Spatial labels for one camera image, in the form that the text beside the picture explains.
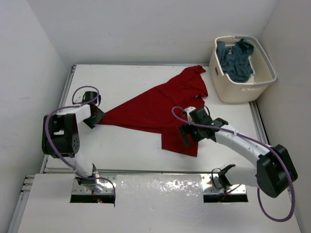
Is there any red t shirt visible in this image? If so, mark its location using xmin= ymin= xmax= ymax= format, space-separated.
xmin=99 ymin=65 xmax=208 ymax=157

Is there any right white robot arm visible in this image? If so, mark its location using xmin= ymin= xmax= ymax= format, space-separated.
xmin=179 ymin=107 xmax=298 ymax=198

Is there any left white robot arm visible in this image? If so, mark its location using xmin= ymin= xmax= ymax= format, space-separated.
xmin=42 ymin=89 xmax=106 ymax=193

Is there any cream laundry basket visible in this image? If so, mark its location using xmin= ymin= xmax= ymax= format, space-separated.
xmin=209 ymin=36 xmax=277 ymax=103

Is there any reflective foil panel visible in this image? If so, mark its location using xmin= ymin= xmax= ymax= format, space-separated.
xmin=115 ymin=174 xmax=204 ymax=206

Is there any blue t shirt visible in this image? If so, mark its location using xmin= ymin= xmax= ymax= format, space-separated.
xmin=216 ymin=38 xmax=254 ymax=83

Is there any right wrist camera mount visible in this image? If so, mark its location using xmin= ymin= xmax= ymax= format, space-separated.
xmin=183 ymin=106 xmax=196 ymax=116

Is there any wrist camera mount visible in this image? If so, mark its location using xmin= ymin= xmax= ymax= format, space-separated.
xmin=183 ymin=106 xmax=196 ymax=116
xmin=73 ymin=96 xmax=83 ymax=104

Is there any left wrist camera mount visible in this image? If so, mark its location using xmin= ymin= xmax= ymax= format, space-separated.
xmin=73 ymin=96 xmax=83 ymax=104

